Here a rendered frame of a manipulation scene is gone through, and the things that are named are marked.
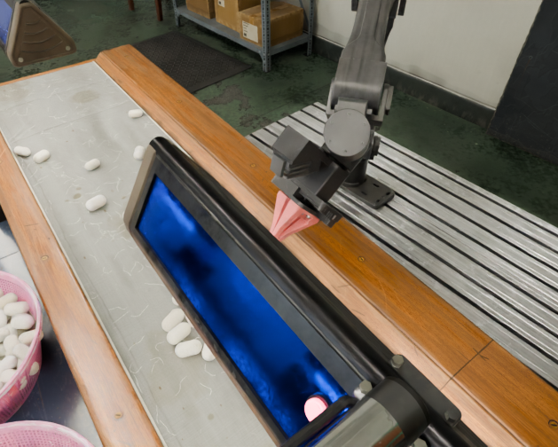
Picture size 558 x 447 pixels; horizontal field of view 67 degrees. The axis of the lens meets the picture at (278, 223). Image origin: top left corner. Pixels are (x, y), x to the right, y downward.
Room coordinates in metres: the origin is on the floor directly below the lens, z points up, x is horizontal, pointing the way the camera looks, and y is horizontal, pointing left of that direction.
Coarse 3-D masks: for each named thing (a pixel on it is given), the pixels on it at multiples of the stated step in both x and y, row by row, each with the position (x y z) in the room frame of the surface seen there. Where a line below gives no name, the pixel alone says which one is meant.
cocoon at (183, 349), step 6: (180, 342) 0.29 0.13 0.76; (186, 342) 0.29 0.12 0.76; (192, 342) 0.29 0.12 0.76; (198, 342) 0.29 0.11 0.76; (180, 348) 0.28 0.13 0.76; (186, 348) 0.28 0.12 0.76; (192, 348) 0.28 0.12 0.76; (198, 348) 0.29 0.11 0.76; (180, 354) 0.28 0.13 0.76; (186, 354) 0.28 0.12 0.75; (192, 354) 0.28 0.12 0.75
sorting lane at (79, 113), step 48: (0, 96) 1.00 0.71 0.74; (48, 96) 1.00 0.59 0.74; (96, 96) 1.00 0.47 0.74; (48, 144) 0.79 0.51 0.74; (96, 144) 0.79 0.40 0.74; (144, 144) 0.79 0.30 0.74; (48, 192) 0.62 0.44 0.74; (96, 192) 0.62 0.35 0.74; (96, 240) 0.50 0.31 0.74; (96, 288) 0.40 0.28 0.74; (144, 288) 0.40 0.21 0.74; (144, 336) 0.31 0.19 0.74; (192, 336) 0.31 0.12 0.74; (144, 384) 0.24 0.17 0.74; (192, 384) 0.24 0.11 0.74; (192, 432) 0.18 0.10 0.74; (240, 432) 0.18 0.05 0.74
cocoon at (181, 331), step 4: (180, 324) 0.32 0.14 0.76; (184, 324) 0.32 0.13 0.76; (188, 324) 0.32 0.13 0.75; (176, 328) 0.31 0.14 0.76; (180, 328) 0.31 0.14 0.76; (184, 328) 0.31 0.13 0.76; (188, 328) 0.32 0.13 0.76; (172, 332) 0.31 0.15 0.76; (176, 332) 0.31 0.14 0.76; (180, 332) 0.31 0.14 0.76; (184, 332) 0.31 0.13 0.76; (188, 332) 0.31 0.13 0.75; (168, 336) 0.30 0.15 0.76; (172, 336) 0.30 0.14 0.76; (176, 336) 0.30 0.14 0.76; (180, 336) 0.30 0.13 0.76; (184, 336) 0.31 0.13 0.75; (168, 340) 0.30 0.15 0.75; (172, 340) 0.30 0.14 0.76; (176, 340) 0.30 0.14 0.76; (180, 340) 0.30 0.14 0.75; (172, 344) 0.30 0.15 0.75
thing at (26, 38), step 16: (0, 0) 0.60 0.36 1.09; (16, 0) 0.54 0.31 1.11; (32, 0) 0.63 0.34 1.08; (0, 16) 0.58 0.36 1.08; (16, 16) 0.53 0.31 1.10; (32, 16) 0.54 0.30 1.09; (48, 16) 0.57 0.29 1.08; (0, 32) 0.56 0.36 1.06; (16, 32) 0.52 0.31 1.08; (32, 32) 0.53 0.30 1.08; (48, 32) 0.54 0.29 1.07; (64, 32) 0.55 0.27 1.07; (16, 48) 0.52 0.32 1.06; (32, 48) 0.53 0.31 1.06; (48, 48) 0.54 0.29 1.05; (64, 48) 0.55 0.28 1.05; (16, 64) 0.51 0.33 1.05
